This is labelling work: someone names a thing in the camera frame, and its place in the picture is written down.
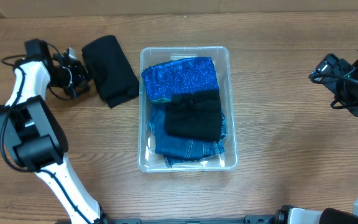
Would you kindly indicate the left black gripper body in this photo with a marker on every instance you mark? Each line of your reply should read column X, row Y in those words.
column 81, row 73

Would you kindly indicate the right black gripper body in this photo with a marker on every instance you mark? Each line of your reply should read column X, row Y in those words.
column 353, row 96

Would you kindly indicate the sparkly blue cloth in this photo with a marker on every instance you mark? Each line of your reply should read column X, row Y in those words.
column 187, row 75

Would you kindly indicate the blue jeans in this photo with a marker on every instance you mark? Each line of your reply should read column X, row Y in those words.
column 180, row 150

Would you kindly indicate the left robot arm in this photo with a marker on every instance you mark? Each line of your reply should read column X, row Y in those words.
column 31, row 139

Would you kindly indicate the clear plastic container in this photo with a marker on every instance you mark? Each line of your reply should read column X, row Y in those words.
column 147, row 160

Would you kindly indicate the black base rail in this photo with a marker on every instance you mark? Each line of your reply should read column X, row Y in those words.
column 280, row 216

